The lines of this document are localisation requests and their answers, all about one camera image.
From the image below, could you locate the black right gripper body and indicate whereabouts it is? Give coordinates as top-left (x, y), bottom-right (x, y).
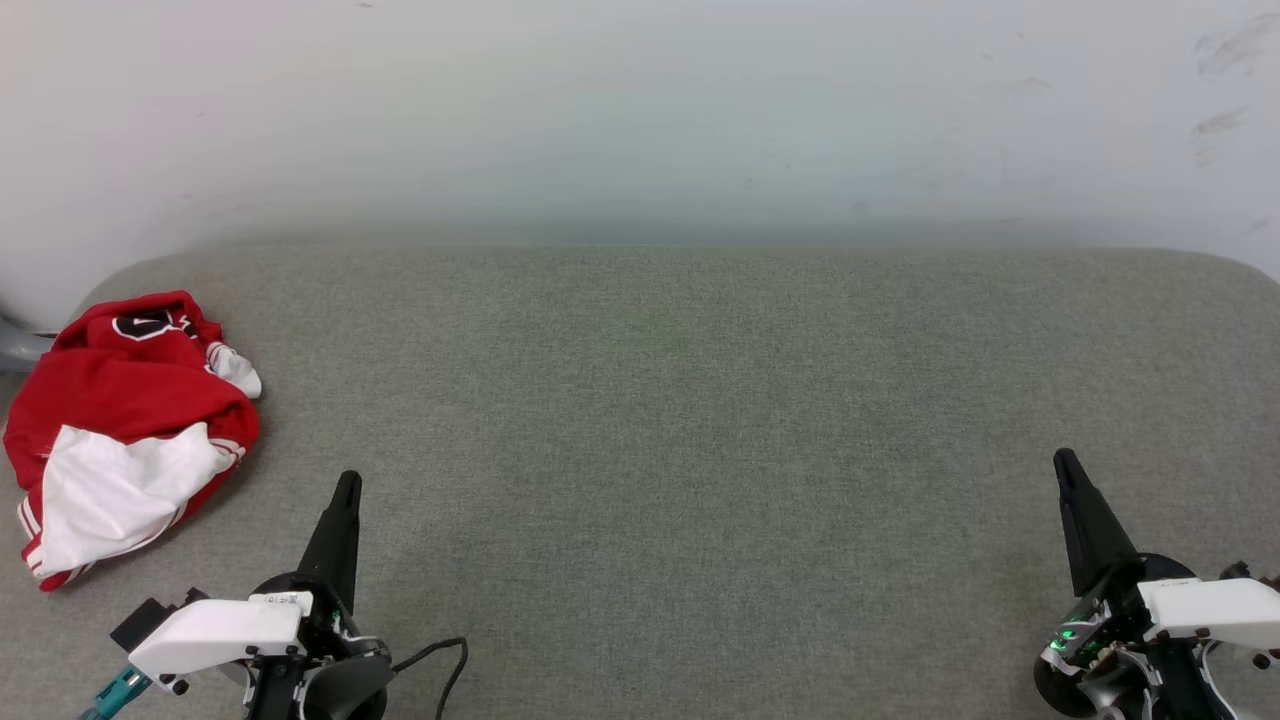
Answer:
top-left (1035, 553), bottom-right (1216, 720)

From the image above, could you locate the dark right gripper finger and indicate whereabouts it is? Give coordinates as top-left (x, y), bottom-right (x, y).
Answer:
top-left (1053, 448), bottom-right (1141, 598)

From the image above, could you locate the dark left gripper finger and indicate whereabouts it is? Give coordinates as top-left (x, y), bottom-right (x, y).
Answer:
top-left (298, 470), bottom-right (363, 613)

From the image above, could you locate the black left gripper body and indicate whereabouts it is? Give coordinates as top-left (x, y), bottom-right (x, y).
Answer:
top-left (245, 572), bottom-right (396, 720)

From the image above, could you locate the red white basketball jersey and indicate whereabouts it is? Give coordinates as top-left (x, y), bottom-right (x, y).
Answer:
top-left (3, 290), bottom-right (263, 593)

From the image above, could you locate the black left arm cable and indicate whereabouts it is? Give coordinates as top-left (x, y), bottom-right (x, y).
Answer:
top-left (392, 637), bottom-right (469, 720)

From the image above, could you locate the teal left cable connector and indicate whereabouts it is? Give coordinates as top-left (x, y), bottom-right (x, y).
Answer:
top-left (80, 665), bottom-right (153, 720)

